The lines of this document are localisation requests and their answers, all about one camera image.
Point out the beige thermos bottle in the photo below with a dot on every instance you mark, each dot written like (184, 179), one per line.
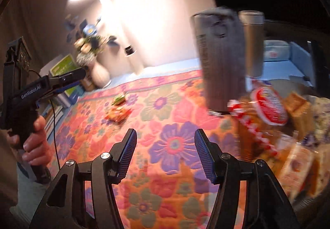
(252, 43)

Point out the orange snack packet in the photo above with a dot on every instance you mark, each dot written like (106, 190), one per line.
(118, 113)

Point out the person's left hand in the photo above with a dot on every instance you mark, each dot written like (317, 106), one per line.
(38, 146)

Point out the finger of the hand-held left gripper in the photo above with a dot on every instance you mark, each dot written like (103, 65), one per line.
(69, 76)
(64, 87)

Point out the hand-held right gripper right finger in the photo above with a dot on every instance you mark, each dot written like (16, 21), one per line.
(205, 156)

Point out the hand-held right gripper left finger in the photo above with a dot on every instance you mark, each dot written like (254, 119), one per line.
(126, 153)

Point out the white table lamp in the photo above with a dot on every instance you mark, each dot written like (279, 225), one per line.
(105, 7)

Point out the small green snack packet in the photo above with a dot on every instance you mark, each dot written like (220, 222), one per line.
(119, 100)

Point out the grey zipped bag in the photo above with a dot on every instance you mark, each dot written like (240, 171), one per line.
(221, 64)

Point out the white plastic box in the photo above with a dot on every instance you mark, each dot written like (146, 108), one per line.
(294, 66)

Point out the pile of mixed snacks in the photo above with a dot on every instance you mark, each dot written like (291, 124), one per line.
(301, 167)

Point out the white ribbed vase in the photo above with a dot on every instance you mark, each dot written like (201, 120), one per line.
(100, 74)

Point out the floral tablecloth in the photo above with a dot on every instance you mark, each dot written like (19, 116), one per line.
(165, 105)

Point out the artificial flower bouquet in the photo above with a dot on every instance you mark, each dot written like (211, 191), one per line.
(90, 40)

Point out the stack of books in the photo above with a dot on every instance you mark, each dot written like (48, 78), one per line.
(58, 111)

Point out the person's left forearm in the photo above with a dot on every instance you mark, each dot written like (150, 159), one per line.
(28, 193)

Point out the red white striped bread bag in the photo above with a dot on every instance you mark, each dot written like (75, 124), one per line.
(268, 105)

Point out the ribbed glass plate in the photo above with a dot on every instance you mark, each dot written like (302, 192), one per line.
(309, 204)

